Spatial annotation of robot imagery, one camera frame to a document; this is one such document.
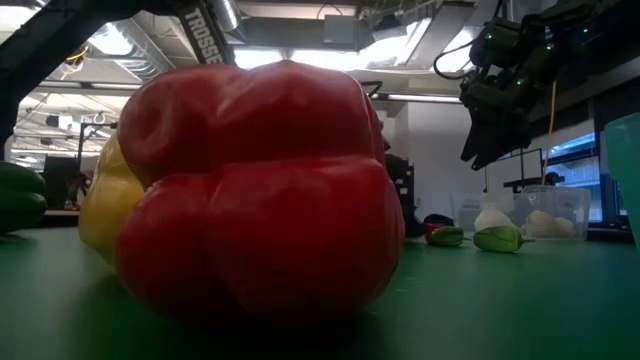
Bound silver ventilation duct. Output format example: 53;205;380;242
207;0;242;32

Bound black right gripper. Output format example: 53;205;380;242
459;17;556;171

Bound red bell pepper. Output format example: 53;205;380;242
111;59;407;317

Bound black monitor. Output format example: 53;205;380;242
42;155;81;209

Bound teal translucent plastic basket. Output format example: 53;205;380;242
602;112;640;251

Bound small green pepper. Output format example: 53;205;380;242
427;225;467;248
472;225;536;254

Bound yellow bell pepper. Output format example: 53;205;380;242
77;132;147;264

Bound long ceiling light strip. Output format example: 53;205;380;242
372;92;464;105

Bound clear plastic container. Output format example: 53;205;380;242
448;185;592;242

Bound white garlic bulb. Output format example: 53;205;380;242
522;209;556;240
472;206;515;233
549;215;578;240

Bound green bell pepper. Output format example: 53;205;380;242
0;160;48;236

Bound black cabinet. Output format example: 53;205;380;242
384;156;416;224

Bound black rounded table fixture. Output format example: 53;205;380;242
421;213;456;228

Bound black framed whiteboard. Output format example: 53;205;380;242
483;147;545;195

